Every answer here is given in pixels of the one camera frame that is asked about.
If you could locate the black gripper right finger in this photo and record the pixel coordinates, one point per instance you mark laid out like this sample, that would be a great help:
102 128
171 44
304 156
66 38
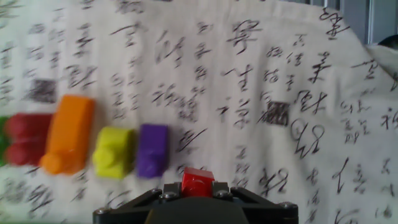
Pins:
224 191

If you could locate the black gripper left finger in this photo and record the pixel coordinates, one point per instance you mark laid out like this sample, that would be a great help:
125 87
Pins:
169 191

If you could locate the small red one-stud block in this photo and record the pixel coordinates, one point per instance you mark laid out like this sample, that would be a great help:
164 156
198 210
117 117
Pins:
197 183

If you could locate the purple block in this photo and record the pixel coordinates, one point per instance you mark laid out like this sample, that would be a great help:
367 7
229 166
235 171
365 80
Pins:
153 151

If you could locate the small yellow block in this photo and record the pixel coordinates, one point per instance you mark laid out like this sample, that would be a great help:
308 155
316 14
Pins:
113 152

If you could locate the orange block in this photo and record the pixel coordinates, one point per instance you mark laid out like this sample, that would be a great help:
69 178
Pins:
70 133

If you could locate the beige calligraphy print cloth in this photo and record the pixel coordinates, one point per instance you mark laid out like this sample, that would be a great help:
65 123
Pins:
217 62

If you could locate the red two-stud block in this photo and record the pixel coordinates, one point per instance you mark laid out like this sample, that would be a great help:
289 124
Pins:
28 140

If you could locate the green two-stud block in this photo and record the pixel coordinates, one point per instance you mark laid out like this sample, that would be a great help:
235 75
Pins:
3 141

